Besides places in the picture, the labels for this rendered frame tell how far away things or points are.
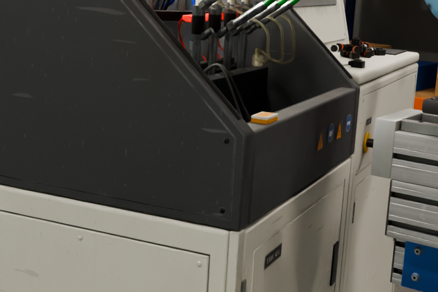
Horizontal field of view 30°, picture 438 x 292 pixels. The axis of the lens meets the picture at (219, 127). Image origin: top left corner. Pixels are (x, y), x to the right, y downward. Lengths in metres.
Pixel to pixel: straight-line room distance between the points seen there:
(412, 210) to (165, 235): 0.41
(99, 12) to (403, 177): 0.55
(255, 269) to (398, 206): 0.29
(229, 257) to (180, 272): 0.10
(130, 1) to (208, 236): 0.40
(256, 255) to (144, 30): 0.42
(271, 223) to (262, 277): 0.10
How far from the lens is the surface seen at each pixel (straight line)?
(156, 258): 1.39
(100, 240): 1.44
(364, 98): 1.97
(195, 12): 1.66
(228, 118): 1.28
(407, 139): 1.25
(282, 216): 1.50
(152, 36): 1.32
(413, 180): 1.25
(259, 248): 1.41
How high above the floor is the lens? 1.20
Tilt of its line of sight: 11 degrees down
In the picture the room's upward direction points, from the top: 3 degrees clockwise
